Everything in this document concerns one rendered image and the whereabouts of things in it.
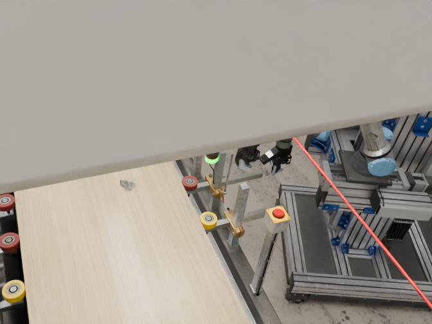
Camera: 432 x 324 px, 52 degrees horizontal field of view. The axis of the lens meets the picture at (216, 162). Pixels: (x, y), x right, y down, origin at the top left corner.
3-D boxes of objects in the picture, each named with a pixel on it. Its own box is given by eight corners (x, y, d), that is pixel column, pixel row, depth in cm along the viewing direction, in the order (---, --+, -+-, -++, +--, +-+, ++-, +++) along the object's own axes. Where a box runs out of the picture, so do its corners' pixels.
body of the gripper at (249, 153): (247, 167, 204) (251, 147, 196) (234, 157, 209) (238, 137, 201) (258, 160, 209) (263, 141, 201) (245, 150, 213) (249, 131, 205)
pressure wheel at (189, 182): (193, 189, 228) (194, 173, 221) (198, 200, 223) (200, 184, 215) (178, 192, 226) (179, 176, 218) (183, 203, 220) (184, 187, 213)
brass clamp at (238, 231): (233, 215, 216) (234, 208, 212) (245, 236, 207) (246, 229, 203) (222, 218, 213) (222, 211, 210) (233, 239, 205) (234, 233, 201)
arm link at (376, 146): (394, 155, 205) (368, 54, 175) (399, 177, 194) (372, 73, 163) (368, 161, 209) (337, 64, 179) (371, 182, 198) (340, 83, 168)
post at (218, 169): (213, 214, 239) (223, 146, 207) (215, 218, 237) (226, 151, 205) (207, 215, 238) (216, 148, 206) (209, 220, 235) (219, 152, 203)
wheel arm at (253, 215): (281, 208, 222) (283, 202, 219) (285, 213, 220) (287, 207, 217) (201, 229, 207) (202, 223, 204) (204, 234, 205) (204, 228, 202)
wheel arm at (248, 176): (258, 174, 238) (260, 168, 235) (261, 179, 236) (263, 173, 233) (182, 191, 223) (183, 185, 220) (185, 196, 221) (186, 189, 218)
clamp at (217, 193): (213, 180, 231) (214, 173, 228) (223, 198, 223) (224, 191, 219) (203, 182, 229) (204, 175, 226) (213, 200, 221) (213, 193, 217)
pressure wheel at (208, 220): (201, 224, 211) (203, 208, 204) (216, 229, 210) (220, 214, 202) (195, 236, 206) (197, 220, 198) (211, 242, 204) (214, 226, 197)
